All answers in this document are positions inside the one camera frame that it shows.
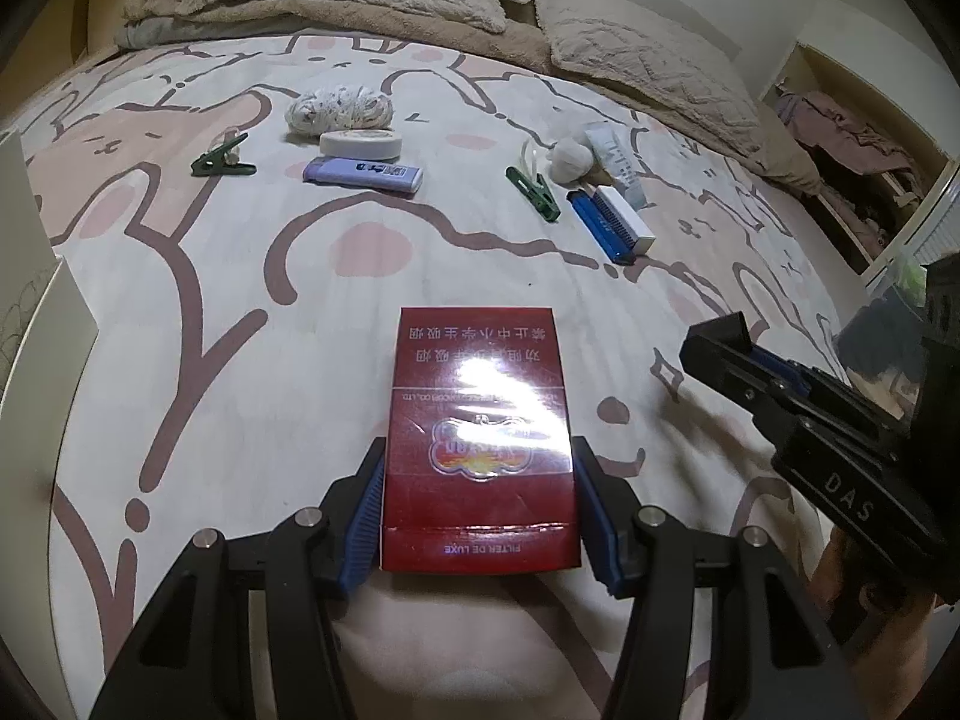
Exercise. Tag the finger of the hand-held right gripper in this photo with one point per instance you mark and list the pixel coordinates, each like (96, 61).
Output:
(720, 360)
(784, 376)

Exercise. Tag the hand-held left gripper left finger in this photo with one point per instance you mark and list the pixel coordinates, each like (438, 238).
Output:
(364, 525)

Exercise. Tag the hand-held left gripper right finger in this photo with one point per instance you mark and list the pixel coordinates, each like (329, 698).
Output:
(600, 532)

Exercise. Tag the red cigarette pack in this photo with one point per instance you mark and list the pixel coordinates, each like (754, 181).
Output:
(480, 435)

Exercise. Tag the white storage box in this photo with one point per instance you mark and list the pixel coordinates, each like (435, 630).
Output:
(45, 315)

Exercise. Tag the green clothespin with white loop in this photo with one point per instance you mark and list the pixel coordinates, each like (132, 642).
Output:
(540, 199)
(221, 163)

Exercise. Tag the person's right hand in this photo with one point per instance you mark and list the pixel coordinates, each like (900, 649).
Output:
(829, 570)

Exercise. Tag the clear round tub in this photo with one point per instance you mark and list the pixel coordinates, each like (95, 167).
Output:
(877, 345)

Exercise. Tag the clear plastic box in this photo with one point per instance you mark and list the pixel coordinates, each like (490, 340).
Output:
(904, 277)

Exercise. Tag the small white box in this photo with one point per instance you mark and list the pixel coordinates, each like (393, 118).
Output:
(622, 221)

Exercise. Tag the blue lighter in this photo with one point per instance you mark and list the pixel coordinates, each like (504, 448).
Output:
(600, 223)

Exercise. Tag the closet with clothes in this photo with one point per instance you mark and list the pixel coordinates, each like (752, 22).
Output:
(870, 210)

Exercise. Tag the white louvered door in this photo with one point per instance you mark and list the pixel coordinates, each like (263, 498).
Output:
(937, 225)

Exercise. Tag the clear plastic packet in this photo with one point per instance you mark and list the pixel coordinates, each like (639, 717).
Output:
(619, 161)

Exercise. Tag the beige folded blanket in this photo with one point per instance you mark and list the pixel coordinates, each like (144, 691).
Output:
(780, 142)

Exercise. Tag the white fluffy ball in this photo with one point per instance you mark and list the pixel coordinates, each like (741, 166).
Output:
(568, 159)

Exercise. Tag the purple lighter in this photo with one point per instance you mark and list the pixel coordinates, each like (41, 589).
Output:
(364, 175)

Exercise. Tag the white tape roll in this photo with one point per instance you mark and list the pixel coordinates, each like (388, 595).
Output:
(360, 142)

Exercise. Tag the white speckled scrunchie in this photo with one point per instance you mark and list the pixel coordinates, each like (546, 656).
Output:
(337, 109)

